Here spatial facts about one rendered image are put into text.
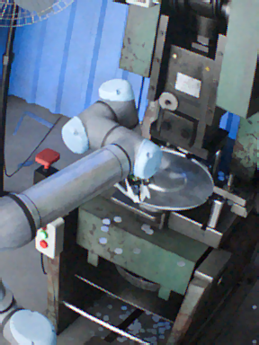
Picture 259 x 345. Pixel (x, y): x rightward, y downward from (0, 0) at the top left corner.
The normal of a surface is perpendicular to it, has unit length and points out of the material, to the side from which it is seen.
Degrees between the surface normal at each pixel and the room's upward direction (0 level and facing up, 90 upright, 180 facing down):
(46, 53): 90
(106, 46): 90
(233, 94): 90
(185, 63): 90
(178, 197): 0
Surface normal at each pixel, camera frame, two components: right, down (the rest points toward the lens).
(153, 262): -0.52, 0.41
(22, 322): 0.24, -0.76
